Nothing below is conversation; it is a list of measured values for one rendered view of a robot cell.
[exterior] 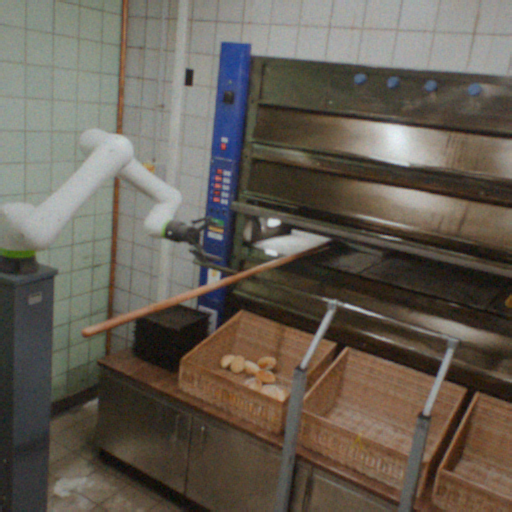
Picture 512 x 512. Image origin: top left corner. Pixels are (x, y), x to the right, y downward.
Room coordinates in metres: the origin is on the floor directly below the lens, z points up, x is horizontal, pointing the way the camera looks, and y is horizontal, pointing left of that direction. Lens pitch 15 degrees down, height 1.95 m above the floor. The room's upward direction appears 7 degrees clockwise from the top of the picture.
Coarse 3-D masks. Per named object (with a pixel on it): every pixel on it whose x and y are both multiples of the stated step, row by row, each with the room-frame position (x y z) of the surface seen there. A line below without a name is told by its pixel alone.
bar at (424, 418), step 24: (216, 264) 2.58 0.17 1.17; (288, 288) 2.37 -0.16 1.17; (360, 312) 2.20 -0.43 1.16; (432, 336) 2.05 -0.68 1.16; (288, 408) 2.08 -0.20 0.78; (432, 408) 1.87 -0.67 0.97; (288, 432) 2.07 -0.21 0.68; (288, 456) 2.07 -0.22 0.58; (288, 480) 2.07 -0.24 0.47; (408, 480) 1.82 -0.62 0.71; (408, 504) 1.82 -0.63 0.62
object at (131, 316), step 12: (300, 252) 2.84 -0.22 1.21; (312, 252) 2.93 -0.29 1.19; (264, 264) 2.56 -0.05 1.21; (276, 264) 2.62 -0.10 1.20; (240, 276) 2.36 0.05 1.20; (204, 288) 2.15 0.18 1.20; (216, 288) 2.22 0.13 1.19; (168, 300) 1.98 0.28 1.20; (180, 300) 2.02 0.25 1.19; (132, 312) 1.83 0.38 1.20; (144, 312) 1.86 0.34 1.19; (96, 324) 1.70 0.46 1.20; (108, 324) 1.72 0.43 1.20; (120, 324) 1.77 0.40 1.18; (84, 336) 1.65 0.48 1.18
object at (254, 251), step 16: (256, 256) 2.90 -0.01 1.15; (272, 256) 2.85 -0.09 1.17; (320, 272) 2.71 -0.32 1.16; (336, 272) 2.67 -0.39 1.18; (368, 288) 2.58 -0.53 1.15; (384, 288) 2.54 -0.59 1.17; (400, 288) 2.53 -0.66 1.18; (432, 304) 2.43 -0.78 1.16; (448, 304) 2.40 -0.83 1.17; (464, 304) 2.41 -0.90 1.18; (480, 320) 2.33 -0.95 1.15; (496, 320) 2.30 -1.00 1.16
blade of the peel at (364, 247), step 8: (296, 232) 3.33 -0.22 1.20; (304, 232) 3.42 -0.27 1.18; (312, 232) 3.44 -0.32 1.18; (320, 232) 3.46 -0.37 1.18; (320, 240) 3.25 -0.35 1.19; (344, 240) 3.33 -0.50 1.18; (352, 240) 3.35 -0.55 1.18; (352, 248) 3.15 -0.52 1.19; (360, 248) 3.13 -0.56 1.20; (368, 248) 3.10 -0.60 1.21; (376, 248) 3.22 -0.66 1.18; (384, 248) 3.24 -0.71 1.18
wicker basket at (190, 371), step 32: (256, 320) 2.83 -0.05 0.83; (192, 352) 2.55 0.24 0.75; (224, 352) 2.78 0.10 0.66; (256, 352) 2.77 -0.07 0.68; (288, 352) 2.69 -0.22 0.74; (320, 352) 2.62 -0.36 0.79; (192, 384) 2.46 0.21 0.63; (224, 384) 2.36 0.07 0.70; (288, 384) 2.64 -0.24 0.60; (256, 416) 2.27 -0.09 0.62
